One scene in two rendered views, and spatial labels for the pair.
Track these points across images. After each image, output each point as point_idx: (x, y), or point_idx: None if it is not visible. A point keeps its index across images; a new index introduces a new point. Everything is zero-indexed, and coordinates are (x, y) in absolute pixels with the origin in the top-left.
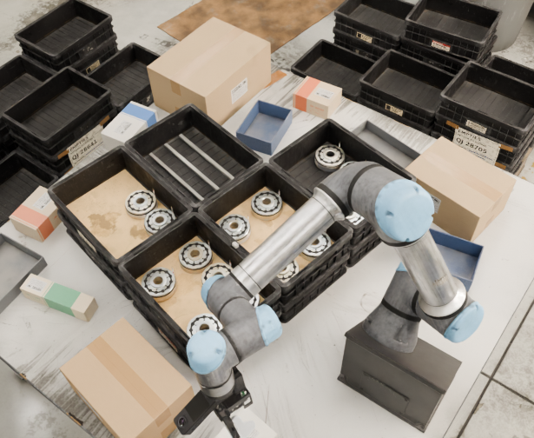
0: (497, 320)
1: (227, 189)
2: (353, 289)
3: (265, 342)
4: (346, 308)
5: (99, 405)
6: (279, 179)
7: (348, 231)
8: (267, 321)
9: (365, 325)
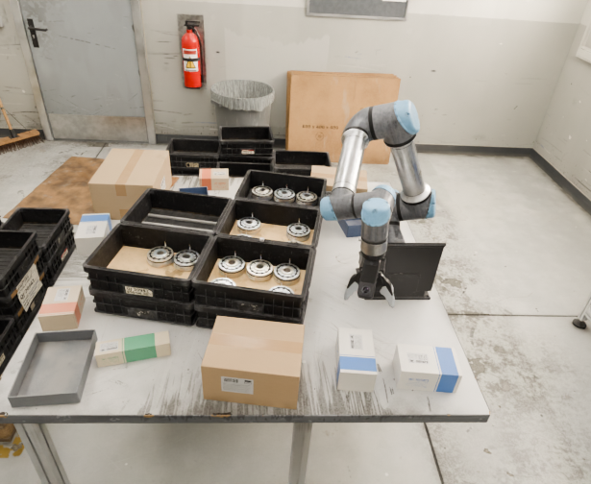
0: (408, 238)
1: (225, 218)
2: (328, 256)
3: (395, 202)
4: (333, 267)
5: (256, 368)
6: (250, 205)
7: (318, 210)
8: (388, 188)
9: None
